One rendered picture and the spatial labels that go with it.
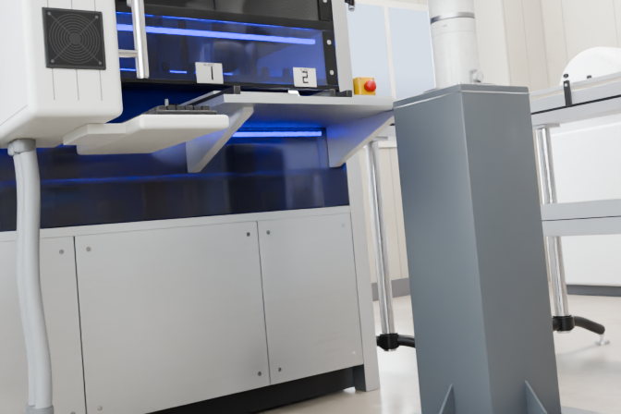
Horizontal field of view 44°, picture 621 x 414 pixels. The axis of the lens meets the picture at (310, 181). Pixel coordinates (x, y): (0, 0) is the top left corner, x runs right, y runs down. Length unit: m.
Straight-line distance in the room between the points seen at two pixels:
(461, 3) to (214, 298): 1.05
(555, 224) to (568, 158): 1.77
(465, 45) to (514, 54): 3.58
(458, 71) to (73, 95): 0.96
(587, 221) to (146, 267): 1.53
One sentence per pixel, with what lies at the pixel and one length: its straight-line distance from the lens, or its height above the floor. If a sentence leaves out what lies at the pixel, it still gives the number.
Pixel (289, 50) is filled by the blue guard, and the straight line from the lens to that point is 2.46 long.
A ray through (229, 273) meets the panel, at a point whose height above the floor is 0.43.
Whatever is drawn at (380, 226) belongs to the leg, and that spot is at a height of 0.52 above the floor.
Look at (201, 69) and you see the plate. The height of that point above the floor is 1.03.
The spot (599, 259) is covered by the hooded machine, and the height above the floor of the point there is 0.21.
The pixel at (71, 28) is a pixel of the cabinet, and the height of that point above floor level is 0.97.
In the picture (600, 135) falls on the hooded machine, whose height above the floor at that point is 0.89.
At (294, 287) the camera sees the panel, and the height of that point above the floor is 0.36.
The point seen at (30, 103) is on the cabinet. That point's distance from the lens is 1.51.
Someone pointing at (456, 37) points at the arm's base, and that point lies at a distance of 2.01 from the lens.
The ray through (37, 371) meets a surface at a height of 0.29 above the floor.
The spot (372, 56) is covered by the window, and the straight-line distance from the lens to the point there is 5.32.
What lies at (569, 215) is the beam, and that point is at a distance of 2.88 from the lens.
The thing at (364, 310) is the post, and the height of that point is 0.26.
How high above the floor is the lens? 0.57
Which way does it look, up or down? 3 degrees up
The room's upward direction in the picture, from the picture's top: 5 degrees counter-clockwise
